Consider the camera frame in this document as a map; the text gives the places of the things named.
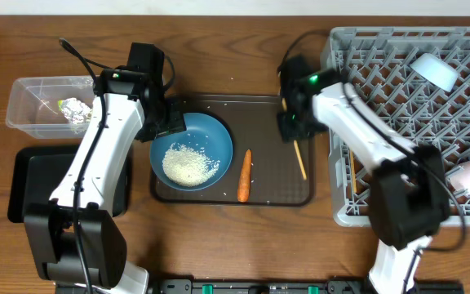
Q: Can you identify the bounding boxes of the wooden chopstick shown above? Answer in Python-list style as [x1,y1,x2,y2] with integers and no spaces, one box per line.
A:
[349,150,357,194]
[282,98,308,180]

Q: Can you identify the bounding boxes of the dark blue plate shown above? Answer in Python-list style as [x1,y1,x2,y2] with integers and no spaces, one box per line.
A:
[150,113,233,192]

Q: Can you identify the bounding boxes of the pile of white rice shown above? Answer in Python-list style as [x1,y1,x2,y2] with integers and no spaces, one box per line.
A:
[162,142,220,187]

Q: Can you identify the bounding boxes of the aluminium foil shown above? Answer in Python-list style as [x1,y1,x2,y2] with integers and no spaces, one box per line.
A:
[58,97,91,125]

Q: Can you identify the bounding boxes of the orange carrot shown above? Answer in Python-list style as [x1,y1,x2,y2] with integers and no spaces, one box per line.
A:
[237,149,252,203]

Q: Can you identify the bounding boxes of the large light blue bowl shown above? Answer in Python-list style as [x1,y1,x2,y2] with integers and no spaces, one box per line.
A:
[410,53,459,92]

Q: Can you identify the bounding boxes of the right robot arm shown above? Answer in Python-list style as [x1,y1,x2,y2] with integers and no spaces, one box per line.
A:
[277,47,467,293]

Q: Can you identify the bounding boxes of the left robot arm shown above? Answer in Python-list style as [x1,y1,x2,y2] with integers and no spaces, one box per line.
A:
[24,42,186,293]

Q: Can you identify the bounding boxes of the grey dishwasher rack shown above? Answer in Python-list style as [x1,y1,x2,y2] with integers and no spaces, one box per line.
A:
[321,27,470,227]

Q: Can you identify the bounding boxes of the dark brown serving tray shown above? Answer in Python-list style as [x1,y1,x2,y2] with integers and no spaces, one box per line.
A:
[150,95,314,207]

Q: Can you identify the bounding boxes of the clear plastic bin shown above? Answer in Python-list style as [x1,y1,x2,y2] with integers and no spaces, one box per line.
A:
[6,76,94,139]

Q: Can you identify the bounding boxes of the black bin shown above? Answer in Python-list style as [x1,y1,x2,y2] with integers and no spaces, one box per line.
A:
[7,145,131,224]

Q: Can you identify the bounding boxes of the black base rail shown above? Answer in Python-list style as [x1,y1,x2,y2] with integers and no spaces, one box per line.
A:
[55,269,464,294]

